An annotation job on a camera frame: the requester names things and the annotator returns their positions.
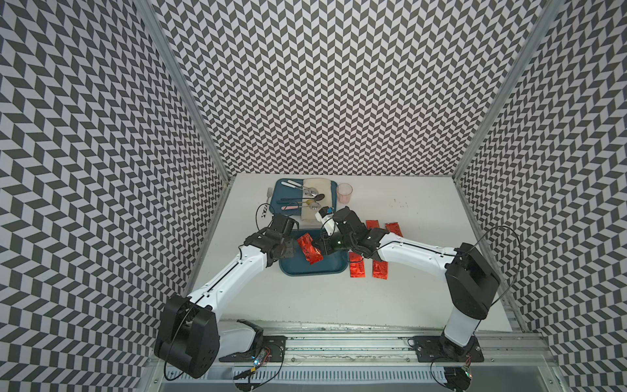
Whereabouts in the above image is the beige folded cloth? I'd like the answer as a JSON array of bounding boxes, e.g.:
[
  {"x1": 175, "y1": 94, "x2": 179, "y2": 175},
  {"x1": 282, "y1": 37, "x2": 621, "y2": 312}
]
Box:
[{"x1": 299, "y1": 178, "x2": 336, "y2": 230}]

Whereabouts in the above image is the pink translucent cup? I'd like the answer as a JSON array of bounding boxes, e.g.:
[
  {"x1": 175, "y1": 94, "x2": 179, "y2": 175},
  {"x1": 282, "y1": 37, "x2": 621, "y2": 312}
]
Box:
[{"x1": 336, "y1": 183, "x2": 354, "y2": 204}]

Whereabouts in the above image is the aluminium front rail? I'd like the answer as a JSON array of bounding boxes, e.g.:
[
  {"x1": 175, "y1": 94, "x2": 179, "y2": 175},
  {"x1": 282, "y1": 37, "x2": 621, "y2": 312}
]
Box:
[{"x1": 255, "y1": 320, "x2": 558, "y2": 369}]

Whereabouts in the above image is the black handled spoon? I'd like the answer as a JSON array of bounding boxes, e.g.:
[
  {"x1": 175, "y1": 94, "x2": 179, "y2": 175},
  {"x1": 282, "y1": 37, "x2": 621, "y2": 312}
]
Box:
[{"x1": 280, "y1": 194, "x2": 326, "y2": 202}]

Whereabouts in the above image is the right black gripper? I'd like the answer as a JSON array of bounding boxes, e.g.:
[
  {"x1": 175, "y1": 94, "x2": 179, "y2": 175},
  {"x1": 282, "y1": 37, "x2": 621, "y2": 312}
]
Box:
[{"x1": 310, "y1": 229, "x2": 356, "y2": 255}]

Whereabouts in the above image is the teal storage box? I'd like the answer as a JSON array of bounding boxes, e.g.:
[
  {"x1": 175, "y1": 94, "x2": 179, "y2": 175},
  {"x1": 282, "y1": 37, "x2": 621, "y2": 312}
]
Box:
[{"x1": 278, "y1": 226, "x2": 349, "y2": 277}]

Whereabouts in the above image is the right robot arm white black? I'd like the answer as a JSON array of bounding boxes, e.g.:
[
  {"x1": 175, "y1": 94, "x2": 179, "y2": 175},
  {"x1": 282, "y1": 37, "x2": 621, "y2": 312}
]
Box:
[{"x1": 314, "y1": 207, "x2": 501, "y2": 362}]

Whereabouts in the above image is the teal cutlery tray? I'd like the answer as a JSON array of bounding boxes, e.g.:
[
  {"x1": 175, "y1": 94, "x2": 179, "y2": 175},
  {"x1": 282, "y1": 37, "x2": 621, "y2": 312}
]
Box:
[{"x1": 270, "y1": 178, "x2": 338, "y2": 221}]

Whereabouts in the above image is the white handled knife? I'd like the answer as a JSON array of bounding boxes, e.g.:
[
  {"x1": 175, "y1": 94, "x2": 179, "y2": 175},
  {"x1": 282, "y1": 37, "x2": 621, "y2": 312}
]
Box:
[{"x1": 281, "y1": 180, "x2": 304, "y2": 189}]

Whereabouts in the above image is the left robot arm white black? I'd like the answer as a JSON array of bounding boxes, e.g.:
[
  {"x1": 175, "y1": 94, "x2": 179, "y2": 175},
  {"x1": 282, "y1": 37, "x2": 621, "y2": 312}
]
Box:
[{"x1": 154, "y1": 214, "x2": 298, "y2": 378}]

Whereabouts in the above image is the patterned handle fork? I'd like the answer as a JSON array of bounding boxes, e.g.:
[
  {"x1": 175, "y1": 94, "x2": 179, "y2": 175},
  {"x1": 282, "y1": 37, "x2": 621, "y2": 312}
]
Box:
[{"x1": 261, "y1": 187, "x2": 274, "y2": 218}]

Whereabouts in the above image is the pink handled spoon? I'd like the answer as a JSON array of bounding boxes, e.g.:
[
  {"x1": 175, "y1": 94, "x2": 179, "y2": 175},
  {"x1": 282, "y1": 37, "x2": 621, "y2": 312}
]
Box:
[{"x1": 281, "y1": 200, "x2": 321, "y2": 211}]

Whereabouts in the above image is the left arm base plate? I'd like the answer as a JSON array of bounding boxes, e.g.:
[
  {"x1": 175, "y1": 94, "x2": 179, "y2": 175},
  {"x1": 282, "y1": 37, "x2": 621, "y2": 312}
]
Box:
[{"x1": 219, "y1": 335, "x2": 287, "y2": 364}]

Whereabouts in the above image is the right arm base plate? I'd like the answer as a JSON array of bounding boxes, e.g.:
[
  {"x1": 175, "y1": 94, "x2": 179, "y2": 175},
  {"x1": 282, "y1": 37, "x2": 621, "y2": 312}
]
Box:
[{"x1": 410, "y1": 335, "x2": 485, "y2": 364}]

